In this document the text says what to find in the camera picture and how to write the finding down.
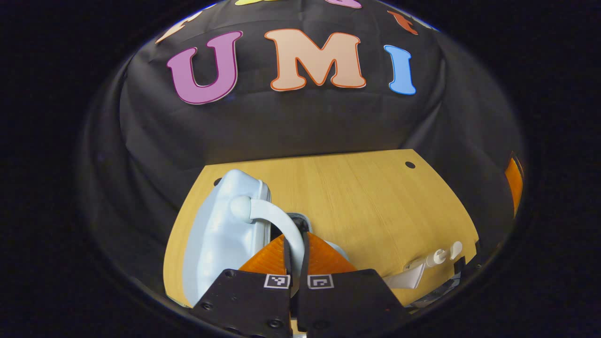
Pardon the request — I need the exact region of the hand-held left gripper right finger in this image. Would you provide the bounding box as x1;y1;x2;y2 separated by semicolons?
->
296;231;411;338

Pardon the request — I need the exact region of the black backdrop cloth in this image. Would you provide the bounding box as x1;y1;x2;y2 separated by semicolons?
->
80;0;526;287

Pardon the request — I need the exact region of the light blue suitcase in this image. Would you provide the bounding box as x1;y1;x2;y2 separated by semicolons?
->
182;169;350;308

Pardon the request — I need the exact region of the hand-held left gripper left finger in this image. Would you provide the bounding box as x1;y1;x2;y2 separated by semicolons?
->
190;233;294;338

